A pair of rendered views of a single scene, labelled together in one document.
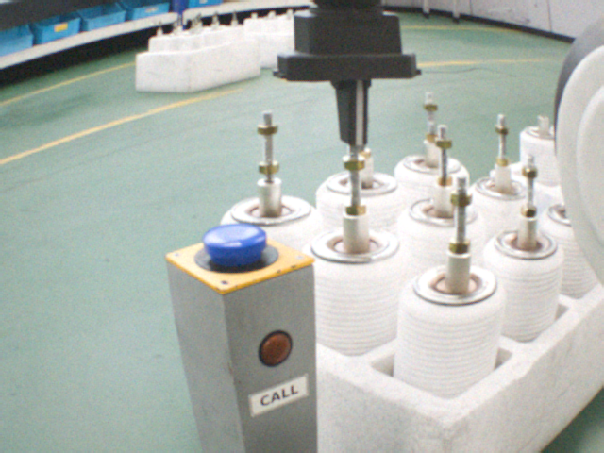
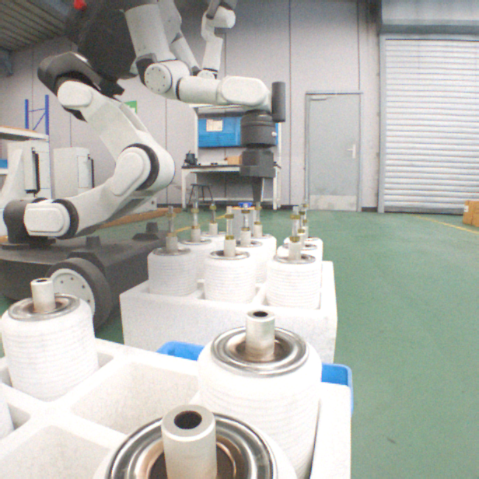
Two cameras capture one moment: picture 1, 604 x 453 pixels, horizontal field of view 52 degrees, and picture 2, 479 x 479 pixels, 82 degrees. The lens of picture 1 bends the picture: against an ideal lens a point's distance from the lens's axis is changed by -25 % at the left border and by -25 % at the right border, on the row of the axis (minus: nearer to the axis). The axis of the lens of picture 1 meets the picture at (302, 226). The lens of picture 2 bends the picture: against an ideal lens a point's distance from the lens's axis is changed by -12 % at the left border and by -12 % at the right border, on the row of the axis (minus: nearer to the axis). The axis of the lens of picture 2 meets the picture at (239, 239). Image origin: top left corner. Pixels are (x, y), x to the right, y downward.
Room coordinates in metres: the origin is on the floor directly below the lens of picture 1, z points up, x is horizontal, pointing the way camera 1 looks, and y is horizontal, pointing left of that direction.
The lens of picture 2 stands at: (1.24, -0.54, 0.37)
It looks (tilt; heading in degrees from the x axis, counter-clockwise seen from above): 9 degrees down; 144
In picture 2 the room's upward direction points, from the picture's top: straight up
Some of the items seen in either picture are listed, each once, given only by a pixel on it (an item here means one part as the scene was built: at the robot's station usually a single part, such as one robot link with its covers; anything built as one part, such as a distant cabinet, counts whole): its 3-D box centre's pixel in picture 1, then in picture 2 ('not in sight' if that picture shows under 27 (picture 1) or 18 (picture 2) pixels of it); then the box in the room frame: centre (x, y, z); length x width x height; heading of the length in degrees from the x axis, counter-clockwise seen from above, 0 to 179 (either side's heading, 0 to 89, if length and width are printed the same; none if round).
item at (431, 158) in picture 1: (432, 154); (294, 251); (0.87, -0.16, 0.26); 0.02 x 0.02 x 0.03
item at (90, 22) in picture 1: (94, 17); not in sight; (5.22, 1.58, 0.36); 0.50 x 0.38 x 0.21; 42
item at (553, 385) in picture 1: (432, 353); (245, 312); (0.70, -0.14, 0.09); 0.39 x 0.39 x 0.18; 39
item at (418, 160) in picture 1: (432, 165); (294, 259); (0.87, -0.16, 0.25); 0.08 x 0.08 x 0.01
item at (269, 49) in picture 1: (290, 45); not in sight; (3.50, 0.03, 0.09); 0.39 x 0.39 x 0.18; 44
